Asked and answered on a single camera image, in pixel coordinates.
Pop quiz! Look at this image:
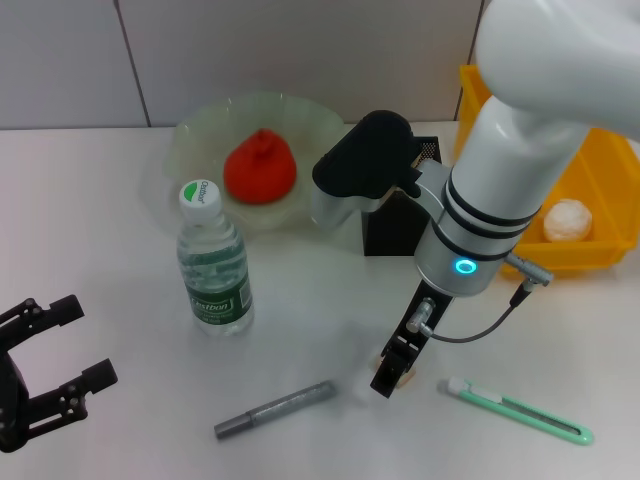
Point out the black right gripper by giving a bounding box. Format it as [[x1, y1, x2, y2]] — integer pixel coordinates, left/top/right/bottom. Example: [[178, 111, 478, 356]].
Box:
[[369, 280, 452, 400]]

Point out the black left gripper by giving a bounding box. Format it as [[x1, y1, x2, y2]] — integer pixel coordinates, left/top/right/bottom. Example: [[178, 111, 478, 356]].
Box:
[[0, 294, 120, 454]]

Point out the yellow plastic bin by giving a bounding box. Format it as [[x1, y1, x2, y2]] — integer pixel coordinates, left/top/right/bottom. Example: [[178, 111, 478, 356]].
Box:
[[453, 63, 640, 279]]

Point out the red tomato-shaped object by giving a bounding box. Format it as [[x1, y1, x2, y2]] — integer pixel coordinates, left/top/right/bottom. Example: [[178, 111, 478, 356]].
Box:
[[222, 127, 297, 205]]

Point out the green glass fruit bowl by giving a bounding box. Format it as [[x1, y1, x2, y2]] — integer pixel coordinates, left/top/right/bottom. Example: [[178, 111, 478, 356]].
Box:
[[163, 90, 352, 234]]

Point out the white paper ball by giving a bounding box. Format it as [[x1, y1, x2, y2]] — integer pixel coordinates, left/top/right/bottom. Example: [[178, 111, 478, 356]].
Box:
[[541, 198, 595, 242]]

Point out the grey marker pen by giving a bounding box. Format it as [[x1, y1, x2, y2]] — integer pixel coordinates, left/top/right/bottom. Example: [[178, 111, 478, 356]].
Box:
[[213, 379, 337, 441]]

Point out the black mesh pen holder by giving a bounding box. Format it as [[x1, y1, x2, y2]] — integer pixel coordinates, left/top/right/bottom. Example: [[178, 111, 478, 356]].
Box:
[[360, 135, 443, 258]]

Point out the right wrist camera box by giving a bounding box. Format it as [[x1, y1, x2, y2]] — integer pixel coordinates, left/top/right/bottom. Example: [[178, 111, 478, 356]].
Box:
[[309, 109, 452, 237]]

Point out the beige eraser with barcode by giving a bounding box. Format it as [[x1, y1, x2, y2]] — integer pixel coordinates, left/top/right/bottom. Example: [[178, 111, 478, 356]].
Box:
[[372, 354, 419, 389]]

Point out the clear water bottle green label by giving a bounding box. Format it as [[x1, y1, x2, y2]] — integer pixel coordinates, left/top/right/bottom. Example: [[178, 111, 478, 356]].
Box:
[[175, 179, 255, 337]]

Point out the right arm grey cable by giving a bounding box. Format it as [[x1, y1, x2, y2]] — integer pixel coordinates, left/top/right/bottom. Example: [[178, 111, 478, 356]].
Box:
[[407, 252, 557, 345]]

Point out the mint green utility knife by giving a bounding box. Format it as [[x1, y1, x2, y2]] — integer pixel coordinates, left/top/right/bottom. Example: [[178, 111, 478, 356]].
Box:
[[437, 376, 596, 447]]

